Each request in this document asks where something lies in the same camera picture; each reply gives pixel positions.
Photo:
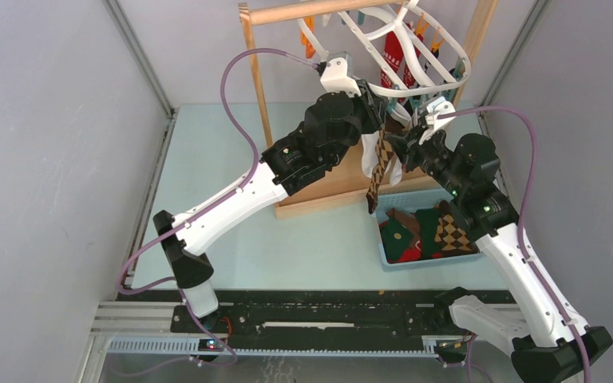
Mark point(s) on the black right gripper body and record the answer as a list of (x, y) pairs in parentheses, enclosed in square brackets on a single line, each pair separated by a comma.
[(429, 155)]

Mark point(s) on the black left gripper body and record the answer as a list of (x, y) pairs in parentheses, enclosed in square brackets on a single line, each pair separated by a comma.
[(364, 112)]

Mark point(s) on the white sock with black stripes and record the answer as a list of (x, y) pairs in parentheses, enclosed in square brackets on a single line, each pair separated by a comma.
[(399, 119)]

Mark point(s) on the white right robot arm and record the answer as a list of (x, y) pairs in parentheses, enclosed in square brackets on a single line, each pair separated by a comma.
[(552, 342)]

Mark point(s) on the white oval clip hanger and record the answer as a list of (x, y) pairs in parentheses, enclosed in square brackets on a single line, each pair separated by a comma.
[(425, 70)]

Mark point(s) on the light blue plastic basket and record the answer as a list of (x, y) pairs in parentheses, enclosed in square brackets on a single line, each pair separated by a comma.
[(412, 201)]

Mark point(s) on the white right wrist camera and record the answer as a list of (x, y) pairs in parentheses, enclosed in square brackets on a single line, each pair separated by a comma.
[(433, 119)]

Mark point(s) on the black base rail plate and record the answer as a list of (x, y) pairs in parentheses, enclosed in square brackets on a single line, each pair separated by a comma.
[(332, 321)]

